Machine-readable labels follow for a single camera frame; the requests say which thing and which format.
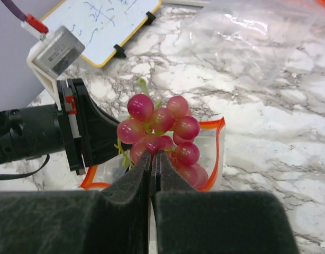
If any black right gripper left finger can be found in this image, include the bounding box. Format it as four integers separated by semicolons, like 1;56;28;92
0;152;151;253

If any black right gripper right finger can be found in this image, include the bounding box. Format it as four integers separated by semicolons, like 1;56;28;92
151;152;299;253

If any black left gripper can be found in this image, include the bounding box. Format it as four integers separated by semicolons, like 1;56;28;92
55;78;120;175

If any pink fake grape bunch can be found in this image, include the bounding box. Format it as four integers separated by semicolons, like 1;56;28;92
114;78;209;188

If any clear zip top bag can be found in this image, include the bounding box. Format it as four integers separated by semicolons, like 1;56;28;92
81;119;225;253
182;1;325;86

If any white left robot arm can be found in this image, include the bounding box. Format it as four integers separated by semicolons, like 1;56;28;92
0;79;119;175

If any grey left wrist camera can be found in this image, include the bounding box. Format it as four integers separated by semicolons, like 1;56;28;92
26;25;86;106

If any small whiteboard with wooden frame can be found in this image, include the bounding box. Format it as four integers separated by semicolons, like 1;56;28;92
41;0;161;68

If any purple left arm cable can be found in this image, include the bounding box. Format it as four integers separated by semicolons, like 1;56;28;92
0;0;50;40

